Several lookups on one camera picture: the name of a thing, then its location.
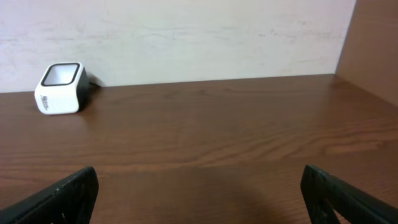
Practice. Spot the white barcode scanner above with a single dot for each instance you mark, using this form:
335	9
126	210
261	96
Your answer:
63	89

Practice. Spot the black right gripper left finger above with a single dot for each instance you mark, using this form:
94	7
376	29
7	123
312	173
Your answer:
70	200

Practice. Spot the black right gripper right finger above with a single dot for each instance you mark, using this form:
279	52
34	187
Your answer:
326	195

